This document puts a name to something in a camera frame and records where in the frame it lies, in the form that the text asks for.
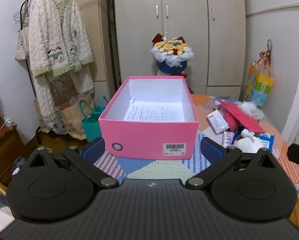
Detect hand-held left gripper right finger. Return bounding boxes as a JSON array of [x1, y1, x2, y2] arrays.
[[184, 137, 277, 190]]

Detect patchwork tablecloth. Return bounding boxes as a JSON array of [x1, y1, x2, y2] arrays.
[[93, 94, 299, 205]]

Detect brown paper bag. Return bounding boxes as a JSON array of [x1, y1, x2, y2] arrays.
[[58, 97, 90, 140]]

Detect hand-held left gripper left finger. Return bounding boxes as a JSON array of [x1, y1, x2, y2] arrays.
[[23, 137, 120, 189]]

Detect wooden nightstand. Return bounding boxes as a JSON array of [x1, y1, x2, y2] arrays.
[[0, 125, 25, 180]]

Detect white fluffy item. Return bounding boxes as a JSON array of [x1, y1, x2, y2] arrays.
[[238, 101, 257, 117]]

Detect colourful gift bag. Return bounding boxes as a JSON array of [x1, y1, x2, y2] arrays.
[[246, 60, 275, 107]]

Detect metal wire hanger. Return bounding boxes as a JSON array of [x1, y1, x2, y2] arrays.
[[13, 11, 24, 25]]

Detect pink cardboard box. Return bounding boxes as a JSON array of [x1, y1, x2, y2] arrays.
[[98, 75, 199, 160]]

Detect flower bouquet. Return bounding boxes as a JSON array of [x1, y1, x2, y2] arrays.
[[150, 31, 195, 77]]

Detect printed paper sheet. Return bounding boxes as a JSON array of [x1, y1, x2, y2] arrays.
[[124, 102, 186, 123]]

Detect purple print tissue pack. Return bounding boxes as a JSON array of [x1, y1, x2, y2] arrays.
[[222, 131, 236, 147]]

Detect teal gift bag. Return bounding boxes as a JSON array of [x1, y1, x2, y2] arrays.
[[79, 96, 110, 142]]

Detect blue tissue pack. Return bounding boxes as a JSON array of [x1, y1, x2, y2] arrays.
[[258, 133, 275, 152]]

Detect fuzzy cream cardigan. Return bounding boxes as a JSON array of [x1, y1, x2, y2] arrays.
[[27, 0, 94, 78]]

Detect beige wooden board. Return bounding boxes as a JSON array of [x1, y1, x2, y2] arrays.
[[72, 0, 115, 105]]

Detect orange dream catcher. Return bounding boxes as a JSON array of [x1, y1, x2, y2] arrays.
[[258, 39, 273, 67]]

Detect white tissue pack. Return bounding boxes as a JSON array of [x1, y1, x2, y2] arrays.
[[206, 109, 230, 135]]

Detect fuzzy cream pants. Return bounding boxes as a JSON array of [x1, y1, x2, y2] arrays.
[[32, 65, 95, 134]]

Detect beige wardrobe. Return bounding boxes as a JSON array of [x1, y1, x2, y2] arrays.
[[113, 0, 247, 100]]

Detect pink fluffy pompom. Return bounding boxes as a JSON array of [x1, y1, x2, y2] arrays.
[[219, 105, 240, 132]]

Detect patterned slippers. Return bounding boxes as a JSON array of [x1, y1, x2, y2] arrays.
[[12, 156, 27, 175]]

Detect red cloth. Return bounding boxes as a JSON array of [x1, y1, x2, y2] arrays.
[[218, 100, 266, 133]]

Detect white plush toy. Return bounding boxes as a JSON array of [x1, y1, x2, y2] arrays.
[[233, 129, 263, 153]]

